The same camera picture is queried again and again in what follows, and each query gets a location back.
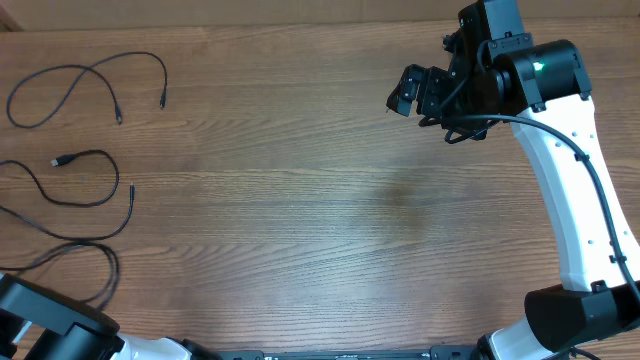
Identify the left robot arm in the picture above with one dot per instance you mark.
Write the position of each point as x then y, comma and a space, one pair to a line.
73, 330

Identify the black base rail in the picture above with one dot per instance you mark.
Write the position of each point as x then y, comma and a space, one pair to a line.
440, 352

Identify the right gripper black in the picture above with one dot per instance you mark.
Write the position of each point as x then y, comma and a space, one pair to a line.
428, 80

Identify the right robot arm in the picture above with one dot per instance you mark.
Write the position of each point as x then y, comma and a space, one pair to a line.
497, 74

